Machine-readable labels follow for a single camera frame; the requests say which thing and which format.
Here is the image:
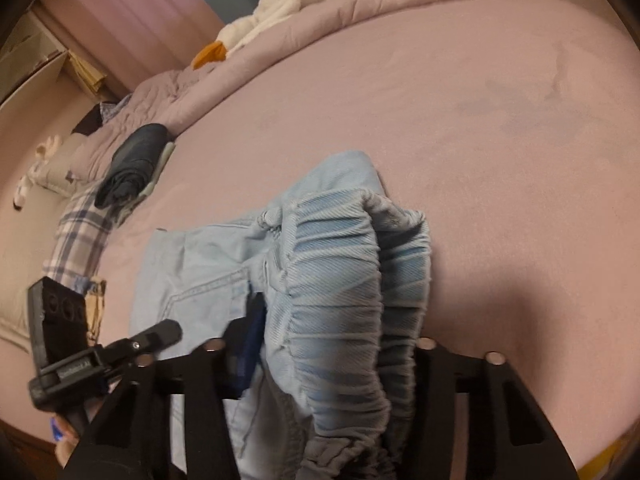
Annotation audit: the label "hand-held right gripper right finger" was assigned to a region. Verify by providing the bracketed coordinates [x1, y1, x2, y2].
[400, 337, 581, 480]

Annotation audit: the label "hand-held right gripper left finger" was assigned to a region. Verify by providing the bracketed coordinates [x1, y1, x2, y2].
[62, 305, 266, 480]

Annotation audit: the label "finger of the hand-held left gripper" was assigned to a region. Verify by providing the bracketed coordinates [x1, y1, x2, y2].
[100, 319, 183, 377]

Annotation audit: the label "light blue denim pants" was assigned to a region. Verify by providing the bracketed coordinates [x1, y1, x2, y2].
[131, 150, 432, 480]

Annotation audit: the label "person's left hand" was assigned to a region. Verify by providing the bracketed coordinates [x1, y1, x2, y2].
[50, 400, 98, 468]

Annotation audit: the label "blue plaid cloth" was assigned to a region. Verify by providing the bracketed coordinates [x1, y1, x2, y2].
[45, 185, 121, 291]

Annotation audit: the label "dark folded garment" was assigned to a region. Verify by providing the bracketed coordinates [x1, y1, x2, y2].
[95, 123, 168, 209]

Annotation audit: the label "bed with pink sheet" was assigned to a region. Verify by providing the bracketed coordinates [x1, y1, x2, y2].
[0, 0, 640, 480]

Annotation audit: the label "pink curtain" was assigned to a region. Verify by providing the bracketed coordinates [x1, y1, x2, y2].
[35, 0, 281, 96]

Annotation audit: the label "pink flower-print comforter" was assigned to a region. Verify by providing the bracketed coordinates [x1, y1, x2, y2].
[35, 0, 566, 196]

